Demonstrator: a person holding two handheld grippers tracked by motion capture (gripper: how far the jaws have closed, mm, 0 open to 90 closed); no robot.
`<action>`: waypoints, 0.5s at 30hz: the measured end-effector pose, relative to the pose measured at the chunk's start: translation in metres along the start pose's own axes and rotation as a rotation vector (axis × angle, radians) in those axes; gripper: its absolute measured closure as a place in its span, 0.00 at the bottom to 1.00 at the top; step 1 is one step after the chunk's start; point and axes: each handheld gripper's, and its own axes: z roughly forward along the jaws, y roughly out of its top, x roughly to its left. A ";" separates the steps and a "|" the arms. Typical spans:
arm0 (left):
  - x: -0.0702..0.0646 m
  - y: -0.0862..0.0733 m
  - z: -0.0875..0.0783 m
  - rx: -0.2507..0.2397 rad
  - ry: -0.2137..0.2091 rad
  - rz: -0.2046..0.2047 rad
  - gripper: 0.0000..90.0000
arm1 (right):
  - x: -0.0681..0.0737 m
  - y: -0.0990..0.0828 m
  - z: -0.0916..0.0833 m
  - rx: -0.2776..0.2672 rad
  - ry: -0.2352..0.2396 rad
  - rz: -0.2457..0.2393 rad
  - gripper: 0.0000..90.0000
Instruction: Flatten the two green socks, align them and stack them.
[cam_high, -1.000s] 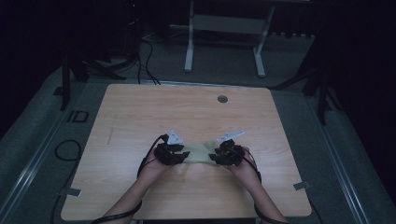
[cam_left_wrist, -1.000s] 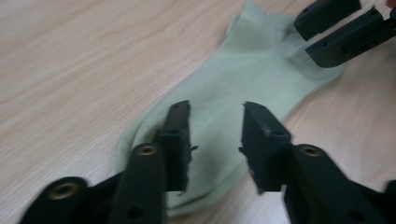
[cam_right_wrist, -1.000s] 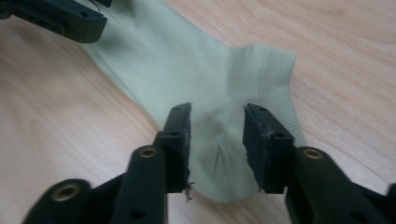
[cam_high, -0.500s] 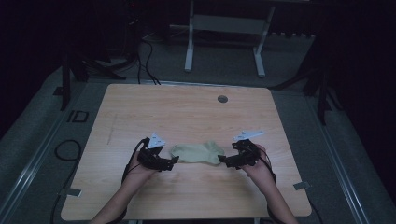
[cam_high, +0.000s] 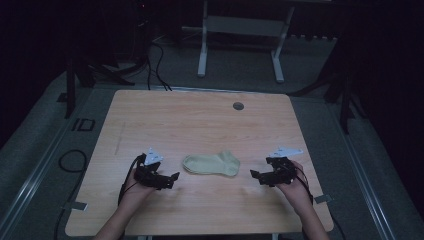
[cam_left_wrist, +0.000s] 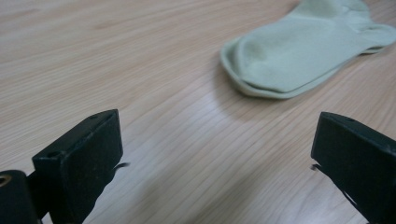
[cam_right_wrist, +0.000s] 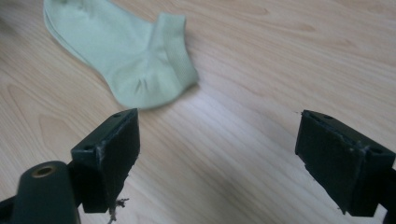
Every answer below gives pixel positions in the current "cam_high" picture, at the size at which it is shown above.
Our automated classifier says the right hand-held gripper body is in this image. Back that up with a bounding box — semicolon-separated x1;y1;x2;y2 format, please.
259;145;305;187

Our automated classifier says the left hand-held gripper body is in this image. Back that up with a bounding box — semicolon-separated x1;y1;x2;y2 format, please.
133;146;175;191

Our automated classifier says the person's right hand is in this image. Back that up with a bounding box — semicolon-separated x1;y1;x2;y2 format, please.
275;160;315;208

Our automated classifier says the person's left hand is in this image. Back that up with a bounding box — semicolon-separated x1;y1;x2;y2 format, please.
120;168;158;210

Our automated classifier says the grey tape piece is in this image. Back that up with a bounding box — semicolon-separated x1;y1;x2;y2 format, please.
63;201;90;212
313;194;334;205

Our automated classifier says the black metal stand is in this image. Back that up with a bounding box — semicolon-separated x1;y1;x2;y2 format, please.
289;64;368;135
64;54;136;120

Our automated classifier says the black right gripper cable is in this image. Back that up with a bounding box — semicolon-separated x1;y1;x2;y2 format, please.
293;165;348;240

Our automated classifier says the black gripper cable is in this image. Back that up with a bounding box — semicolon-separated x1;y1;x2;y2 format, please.
293;165;348;240
53;155;148;240

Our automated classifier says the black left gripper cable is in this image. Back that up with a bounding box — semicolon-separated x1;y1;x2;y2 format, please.
53;155;148;240

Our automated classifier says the metal floor rail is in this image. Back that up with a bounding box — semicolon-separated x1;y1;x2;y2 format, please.
0;111;78;236
327;101;398;240

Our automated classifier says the black cable loop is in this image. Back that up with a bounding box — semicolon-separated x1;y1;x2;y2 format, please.
58;149;88;174

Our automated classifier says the black floor cable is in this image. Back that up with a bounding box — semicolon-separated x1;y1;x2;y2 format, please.
145;40;173;92

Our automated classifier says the white desk frame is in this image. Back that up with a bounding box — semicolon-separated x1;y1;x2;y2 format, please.
197;0;296;84

